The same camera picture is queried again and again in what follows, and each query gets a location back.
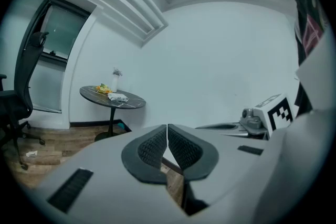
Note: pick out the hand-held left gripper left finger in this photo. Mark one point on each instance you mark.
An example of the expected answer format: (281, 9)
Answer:
(131, 158)

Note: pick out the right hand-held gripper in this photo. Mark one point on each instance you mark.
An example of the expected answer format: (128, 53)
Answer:
(278, 112)

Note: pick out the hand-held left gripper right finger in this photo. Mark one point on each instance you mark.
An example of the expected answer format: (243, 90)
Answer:
(207, 160)

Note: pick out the small teal object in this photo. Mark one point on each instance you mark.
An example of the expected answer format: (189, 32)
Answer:
(121, 126)

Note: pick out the round black marble side table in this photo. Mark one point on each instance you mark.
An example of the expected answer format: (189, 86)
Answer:
(113, 106)

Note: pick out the white crumpled packet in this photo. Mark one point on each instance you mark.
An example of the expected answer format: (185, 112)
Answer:
(117, 97)

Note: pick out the plate of fruit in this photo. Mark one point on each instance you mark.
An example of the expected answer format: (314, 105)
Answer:
(103, 88)

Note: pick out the crumpled white paper scrap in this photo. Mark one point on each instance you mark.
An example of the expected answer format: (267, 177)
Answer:
(32, 154)

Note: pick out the black office chair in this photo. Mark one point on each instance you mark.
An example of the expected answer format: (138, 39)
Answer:
(22, 81)

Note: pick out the black framed window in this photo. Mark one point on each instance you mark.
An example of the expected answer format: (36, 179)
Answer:
(61, 31)

